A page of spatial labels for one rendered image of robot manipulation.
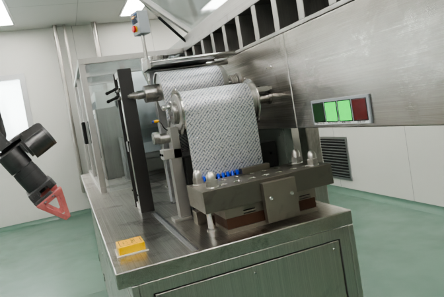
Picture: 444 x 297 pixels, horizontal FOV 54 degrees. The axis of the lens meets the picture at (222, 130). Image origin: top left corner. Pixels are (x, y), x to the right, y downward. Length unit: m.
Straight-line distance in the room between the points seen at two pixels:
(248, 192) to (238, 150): 0.23
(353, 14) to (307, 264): 0.66
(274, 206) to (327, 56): 0.43
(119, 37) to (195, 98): 5.73
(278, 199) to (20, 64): 6.01
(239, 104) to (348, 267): 0.58
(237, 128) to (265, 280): 0.48
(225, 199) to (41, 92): 5.86
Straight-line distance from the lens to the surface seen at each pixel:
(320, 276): 1.29
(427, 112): 0.95
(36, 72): 6.92
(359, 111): 1.10
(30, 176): 1.12
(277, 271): 1.22
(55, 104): 6.86
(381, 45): 1.03
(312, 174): 1.29
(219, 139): 1.37
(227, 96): 1.38
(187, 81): 1.59
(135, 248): 1.21
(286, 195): 1.23
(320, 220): 1.24
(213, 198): 1.16
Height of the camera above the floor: 1.24
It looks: 3 degrees down
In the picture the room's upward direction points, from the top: 9 degrees counter-clockwise
